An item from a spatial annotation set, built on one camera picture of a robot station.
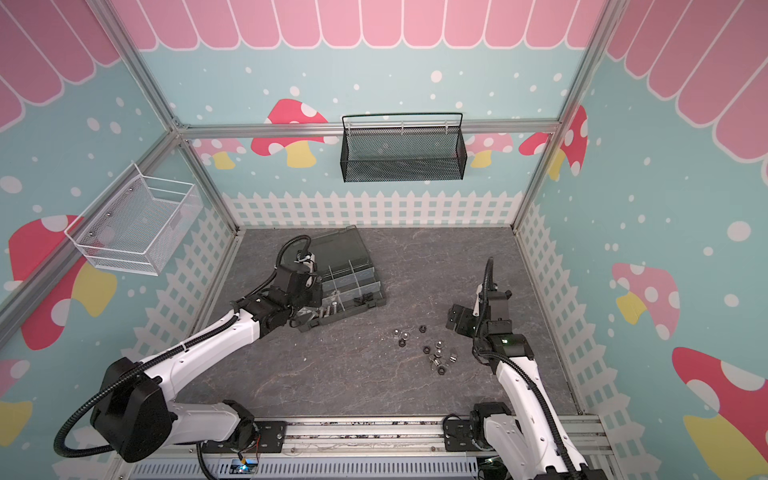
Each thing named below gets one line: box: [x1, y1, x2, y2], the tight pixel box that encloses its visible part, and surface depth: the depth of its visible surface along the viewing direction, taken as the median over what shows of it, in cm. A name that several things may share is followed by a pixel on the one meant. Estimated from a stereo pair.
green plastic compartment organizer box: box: [297, 225, 387, 332], surface depth 102 cm
